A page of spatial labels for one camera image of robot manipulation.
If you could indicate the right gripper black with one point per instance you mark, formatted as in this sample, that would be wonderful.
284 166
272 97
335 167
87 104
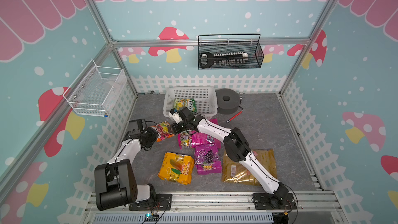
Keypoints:
174 128

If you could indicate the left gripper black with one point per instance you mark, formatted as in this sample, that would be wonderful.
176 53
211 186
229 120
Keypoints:
154 134

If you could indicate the orange Fox's candy bag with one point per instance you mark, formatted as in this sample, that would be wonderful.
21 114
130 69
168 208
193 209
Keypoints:
164 131

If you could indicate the green Fox's candy bag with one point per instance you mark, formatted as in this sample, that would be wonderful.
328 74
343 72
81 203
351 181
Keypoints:
190 104

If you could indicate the white plastic perforated basket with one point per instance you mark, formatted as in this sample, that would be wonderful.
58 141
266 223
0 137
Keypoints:
201 100

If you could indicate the purple grape candy bag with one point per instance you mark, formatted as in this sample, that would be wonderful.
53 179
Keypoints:
207 159

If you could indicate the yellow mango candy bag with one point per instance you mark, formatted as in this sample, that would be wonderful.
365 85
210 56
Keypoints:
177 168

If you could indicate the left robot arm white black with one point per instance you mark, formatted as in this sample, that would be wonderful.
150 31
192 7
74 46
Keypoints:
115 183

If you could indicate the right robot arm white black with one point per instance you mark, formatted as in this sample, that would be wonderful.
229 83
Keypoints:
237 149

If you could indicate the large pink mixed candy bag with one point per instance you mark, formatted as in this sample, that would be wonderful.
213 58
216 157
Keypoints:
192 139

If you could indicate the red pen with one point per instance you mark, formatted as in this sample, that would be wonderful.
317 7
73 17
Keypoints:
240 110

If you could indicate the black white brush tool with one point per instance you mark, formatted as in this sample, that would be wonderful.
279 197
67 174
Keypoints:
207 59

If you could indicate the large gold candy bag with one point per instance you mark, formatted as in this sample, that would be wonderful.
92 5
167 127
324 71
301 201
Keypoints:
233 172

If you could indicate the small green circuit board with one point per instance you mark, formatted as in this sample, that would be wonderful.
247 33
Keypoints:
151 217

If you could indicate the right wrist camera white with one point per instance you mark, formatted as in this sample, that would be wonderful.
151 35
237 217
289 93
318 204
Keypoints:
175 115

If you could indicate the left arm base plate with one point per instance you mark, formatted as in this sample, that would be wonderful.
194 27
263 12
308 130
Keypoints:
161 202

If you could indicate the white wire wall basket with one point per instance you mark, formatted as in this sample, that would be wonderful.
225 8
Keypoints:
96 91

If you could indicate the aluminium front rail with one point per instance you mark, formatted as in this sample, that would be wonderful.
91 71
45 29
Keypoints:
219 202

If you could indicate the black wire wall basket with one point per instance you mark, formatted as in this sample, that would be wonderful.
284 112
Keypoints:
230 51

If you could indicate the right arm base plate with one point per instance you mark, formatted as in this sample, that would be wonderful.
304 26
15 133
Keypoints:
264 201

